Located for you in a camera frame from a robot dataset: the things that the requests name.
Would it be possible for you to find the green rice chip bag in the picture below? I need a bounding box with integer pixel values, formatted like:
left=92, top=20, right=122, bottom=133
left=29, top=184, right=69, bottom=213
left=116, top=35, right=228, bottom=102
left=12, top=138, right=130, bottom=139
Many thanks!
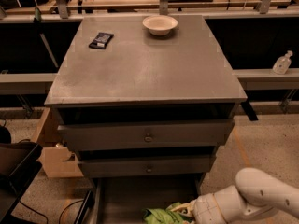
left=143, top=203, right=194, bottom=224

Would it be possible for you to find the wooden box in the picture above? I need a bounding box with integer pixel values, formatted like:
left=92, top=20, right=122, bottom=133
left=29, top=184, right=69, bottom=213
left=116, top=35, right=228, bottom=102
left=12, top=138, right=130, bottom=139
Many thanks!
left=31, top=107, right=83, bottom=178

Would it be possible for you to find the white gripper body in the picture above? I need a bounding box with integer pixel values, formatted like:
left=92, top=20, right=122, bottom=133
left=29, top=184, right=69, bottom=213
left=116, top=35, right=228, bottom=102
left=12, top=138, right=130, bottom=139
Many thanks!
left=190, top=194, right=225, bottom=224

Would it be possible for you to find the bottom grey drawer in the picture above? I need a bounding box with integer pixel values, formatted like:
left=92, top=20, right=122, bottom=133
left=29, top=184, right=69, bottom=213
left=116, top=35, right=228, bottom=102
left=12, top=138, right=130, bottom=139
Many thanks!
left=89, top=174, right=202, bottom=224

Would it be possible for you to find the clear sanitizer pump bottle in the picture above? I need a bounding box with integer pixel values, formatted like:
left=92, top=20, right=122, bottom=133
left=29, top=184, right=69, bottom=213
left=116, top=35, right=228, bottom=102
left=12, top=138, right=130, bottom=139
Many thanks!
left=273, top=50, right=293, bottom=75

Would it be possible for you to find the top grey drawer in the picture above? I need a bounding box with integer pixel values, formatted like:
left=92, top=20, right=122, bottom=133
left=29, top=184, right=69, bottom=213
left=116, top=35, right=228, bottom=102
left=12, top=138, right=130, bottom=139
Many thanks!
left=57, top=103, right=235, bottom=151

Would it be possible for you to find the middle grey drawer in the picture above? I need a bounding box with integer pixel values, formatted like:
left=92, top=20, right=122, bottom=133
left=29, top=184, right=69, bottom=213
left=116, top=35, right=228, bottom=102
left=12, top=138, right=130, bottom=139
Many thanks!
left=78, top=147, right=216, bottom=178

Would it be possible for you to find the black floor cable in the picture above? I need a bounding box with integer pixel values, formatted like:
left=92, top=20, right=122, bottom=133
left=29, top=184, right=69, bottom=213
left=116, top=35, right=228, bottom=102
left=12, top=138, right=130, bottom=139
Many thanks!
left=18, top=198, right=85, bottom=224

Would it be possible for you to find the black bin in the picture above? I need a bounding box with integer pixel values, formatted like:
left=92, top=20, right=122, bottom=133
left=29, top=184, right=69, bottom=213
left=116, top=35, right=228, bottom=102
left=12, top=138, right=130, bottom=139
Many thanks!
left=0, top=142, right=43, bottom=224

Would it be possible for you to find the grey drawer cabinet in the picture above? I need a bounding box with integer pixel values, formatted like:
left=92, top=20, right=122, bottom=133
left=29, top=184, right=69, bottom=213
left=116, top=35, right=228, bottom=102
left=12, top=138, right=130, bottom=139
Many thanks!
left=44, top=14, right=248, bottom=224

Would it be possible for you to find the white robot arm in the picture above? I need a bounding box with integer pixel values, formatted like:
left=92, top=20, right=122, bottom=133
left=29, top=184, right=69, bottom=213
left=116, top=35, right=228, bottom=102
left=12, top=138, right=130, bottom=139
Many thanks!
left=172, top=168, right=299, bottom=224

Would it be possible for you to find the grey drawer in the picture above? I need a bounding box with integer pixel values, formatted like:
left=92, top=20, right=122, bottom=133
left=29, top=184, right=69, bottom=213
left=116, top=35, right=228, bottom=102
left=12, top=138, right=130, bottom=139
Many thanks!
left=78, top=147, right=216, bottom=178
left=57, top=103, right=235, bottom=151
left=89, top=174, right=202, bottom=224

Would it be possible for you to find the white bowl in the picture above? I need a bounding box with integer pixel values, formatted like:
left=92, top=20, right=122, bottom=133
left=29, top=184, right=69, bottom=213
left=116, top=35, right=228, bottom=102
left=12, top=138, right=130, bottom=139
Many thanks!
left=143, top=15, right=178, bottom=36

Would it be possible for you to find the dark snack bar wrapper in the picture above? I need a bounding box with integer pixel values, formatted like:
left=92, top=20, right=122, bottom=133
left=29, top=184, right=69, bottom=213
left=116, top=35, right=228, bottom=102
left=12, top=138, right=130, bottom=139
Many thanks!
left=89, top=32, right=114, bottom=49

